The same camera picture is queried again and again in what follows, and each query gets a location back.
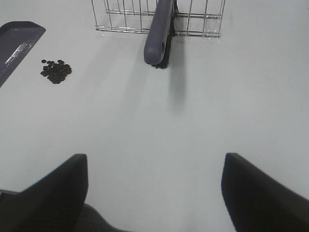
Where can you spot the purple dustpan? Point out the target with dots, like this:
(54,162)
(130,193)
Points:
(17,38)

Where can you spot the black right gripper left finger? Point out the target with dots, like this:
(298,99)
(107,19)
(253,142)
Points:
(53,204)

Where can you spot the purple hand brush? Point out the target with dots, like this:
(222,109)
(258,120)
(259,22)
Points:
(161,32)

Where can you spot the chrome wire dish rack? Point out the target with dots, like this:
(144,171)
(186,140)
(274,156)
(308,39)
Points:
(195,18)

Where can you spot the pile of coffee beans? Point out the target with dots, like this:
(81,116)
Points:
(55,71)

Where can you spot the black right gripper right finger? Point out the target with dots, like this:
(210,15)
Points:
(258,203)

